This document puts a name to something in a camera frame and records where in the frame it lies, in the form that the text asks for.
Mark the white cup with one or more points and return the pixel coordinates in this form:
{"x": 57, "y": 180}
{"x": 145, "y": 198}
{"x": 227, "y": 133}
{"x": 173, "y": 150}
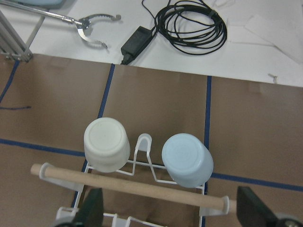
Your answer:
{"x": 106, "y": 145}

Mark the white wire cup rack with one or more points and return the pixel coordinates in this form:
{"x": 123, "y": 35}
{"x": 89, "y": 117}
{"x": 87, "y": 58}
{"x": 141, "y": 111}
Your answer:
{"x": 75, "y": 180}

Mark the blue teach pendant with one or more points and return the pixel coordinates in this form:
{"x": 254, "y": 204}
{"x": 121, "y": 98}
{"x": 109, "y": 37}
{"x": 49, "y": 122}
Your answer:
{"x": 42, "y": 2}

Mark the black power adapter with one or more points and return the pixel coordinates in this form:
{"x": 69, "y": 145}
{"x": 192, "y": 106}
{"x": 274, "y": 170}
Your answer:
{"x": 136, "y": 43}

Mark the light blue cup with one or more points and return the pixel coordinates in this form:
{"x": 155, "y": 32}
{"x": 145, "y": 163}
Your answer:
{"x": 187, "y": 160}

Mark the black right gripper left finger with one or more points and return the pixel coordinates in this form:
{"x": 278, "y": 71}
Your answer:
{"x": 90, "y": 214}

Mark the aluminium frame post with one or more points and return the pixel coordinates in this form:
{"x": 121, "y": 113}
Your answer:
{"x": 11, "y": 44}

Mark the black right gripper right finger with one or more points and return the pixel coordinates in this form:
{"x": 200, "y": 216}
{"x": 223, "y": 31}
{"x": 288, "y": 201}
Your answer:
{"x": 251, "y": 211}

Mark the grabber reach tool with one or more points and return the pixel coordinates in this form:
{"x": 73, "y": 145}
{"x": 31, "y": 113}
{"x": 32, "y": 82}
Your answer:
{"x": 81, "y": 24}

